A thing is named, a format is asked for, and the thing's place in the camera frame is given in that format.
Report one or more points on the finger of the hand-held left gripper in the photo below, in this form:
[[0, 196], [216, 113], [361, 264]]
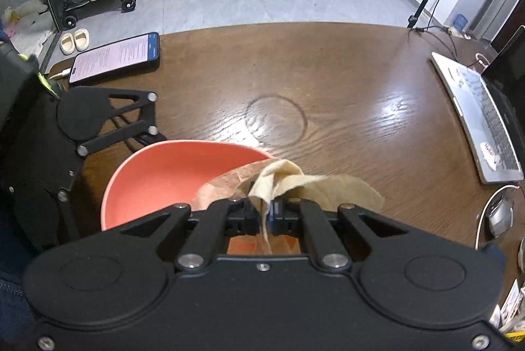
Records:
[[69, 215], [147, 129]]

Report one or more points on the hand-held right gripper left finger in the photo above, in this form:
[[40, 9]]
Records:
[[250, 219]]

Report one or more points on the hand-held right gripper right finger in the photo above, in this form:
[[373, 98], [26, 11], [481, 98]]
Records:
[[279, 213]]

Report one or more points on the brown paper towel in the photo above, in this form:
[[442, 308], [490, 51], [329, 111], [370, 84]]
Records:
[[287, 174]]

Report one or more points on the pink footed bowl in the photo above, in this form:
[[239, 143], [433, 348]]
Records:
[[164, 178]]

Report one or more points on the black smartphone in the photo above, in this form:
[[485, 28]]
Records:
[[115, 57]]

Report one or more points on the person's leg in jeans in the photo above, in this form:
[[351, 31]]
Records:
[[14, 277]]

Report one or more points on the cream slipper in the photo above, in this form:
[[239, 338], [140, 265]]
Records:
[[82, 39], [67, 44]]

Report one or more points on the white plastic bag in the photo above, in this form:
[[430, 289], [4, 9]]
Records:
[[28, 31]]

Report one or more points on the dark blue case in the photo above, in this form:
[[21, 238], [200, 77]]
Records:
[[494, 254]]

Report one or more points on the grey computer mouse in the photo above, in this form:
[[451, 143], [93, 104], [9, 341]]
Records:
[[501, 217]]

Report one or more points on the silver laptop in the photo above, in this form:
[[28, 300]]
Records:
[[480, 113]]

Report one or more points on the white paper card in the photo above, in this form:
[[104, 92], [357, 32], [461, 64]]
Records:
[[510, 306]]

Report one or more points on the blue water jug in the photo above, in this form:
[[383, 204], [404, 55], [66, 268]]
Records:
[[460, 22]]

